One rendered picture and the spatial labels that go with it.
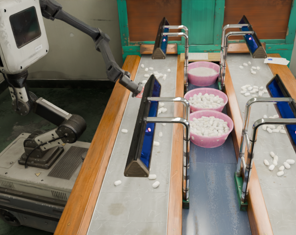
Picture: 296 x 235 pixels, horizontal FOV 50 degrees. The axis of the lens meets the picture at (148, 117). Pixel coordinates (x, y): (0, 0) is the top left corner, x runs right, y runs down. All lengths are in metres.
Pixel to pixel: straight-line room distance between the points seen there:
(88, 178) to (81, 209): 0.18
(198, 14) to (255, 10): 0.42
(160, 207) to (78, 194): 0.35
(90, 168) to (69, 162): 0.55
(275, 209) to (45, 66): 3.21
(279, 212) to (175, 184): 0.42
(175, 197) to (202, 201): 0.16
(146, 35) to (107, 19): 0.99
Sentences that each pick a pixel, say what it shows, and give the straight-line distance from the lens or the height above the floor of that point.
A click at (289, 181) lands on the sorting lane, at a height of 0.74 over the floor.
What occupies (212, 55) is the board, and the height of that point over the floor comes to 0.78.
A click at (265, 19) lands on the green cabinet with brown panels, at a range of 2.68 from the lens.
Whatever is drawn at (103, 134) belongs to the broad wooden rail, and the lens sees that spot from 1.72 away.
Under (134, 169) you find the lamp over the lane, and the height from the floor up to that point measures 1.08.
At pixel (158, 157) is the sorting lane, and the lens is 1.57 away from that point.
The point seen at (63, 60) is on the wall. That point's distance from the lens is 3.90.
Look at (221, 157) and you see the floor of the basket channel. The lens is 1.69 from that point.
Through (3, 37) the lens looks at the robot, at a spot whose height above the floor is 1.31.
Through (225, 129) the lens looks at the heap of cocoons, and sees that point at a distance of 1.78.
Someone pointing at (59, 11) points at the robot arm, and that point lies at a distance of 2.06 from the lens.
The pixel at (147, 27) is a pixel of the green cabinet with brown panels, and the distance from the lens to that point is 2.63.
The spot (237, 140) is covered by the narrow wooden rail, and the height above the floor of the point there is 0.76.
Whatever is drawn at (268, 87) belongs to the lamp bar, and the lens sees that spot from 1.54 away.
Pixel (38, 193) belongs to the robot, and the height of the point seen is 0.38.
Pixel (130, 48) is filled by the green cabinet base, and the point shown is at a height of 0.82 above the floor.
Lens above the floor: 1.74
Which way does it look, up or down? 32 degrees down
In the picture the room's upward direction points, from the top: 3 degrees counter-clockwise
